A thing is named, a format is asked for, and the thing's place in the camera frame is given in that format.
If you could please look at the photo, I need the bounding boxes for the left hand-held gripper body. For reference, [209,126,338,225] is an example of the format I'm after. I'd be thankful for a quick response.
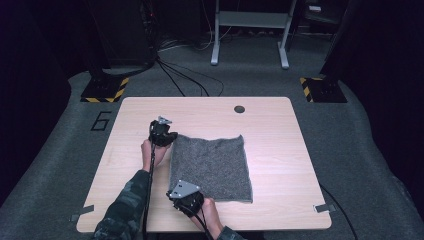
[148,115,173,147]

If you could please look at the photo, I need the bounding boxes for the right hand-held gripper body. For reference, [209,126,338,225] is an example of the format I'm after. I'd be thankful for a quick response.
[168,179,205,218]

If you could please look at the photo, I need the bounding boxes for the grey speckled cloth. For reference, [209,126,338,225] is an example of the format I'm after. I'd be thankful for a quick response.
[168,134,254,204]

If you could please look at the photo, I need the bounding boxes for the person's right hand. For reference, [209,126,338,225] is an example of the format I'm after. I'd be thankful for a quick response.
[193,198,224,238]

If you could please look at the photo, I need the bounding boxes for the black stand base hazard stripes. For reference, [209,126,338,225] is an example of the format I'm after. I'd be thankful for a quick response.
[80,75,130,104]
[299,77,348,104]

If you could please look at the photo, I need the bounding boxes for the grey tape strip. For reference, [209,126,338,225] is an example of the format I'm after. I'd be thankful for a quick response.
[69,204,95,223]
[313,203,337,214]

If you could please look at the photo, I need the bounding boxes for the black cabinet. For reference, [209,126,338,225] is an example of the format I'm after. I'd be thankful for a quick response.
[88,0,156,68]

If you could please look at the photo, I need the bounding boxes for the dark shelf with white item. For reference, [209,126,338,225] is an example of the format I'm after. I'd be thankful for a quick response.
[303,2,336,25]

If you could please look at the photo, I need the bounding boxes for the left hand-held gripper cable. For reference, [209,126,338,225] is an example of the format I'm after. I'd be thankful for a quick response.
[142,141,157,240]

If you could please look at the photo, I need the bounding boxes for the hand-held gripper cable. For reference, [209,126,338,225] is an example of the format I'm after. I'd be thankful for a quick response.
[179,205,214,240]
[142,141,157,240]

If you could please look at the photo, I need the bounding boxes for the right hand-held gripper cable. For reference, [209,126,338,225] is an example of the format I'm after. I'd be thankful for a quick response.
[179,205,214,240]

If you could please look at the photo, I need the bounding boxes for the black floor cable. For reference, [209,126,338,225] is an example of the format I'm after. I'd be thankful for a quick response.
[155,59,186,98]
[159,59,225,97]
[319,184,358,240]
[158,59,210,98]

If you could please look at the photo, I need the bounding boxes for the white cables bundle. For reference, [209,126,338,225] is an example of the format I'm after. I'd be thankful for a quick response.
[159,31,216,53]

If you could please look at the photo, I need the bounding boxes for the white metal stand frame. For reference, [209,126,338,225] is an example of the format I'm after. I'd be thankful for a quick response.
[210,0,298,70]

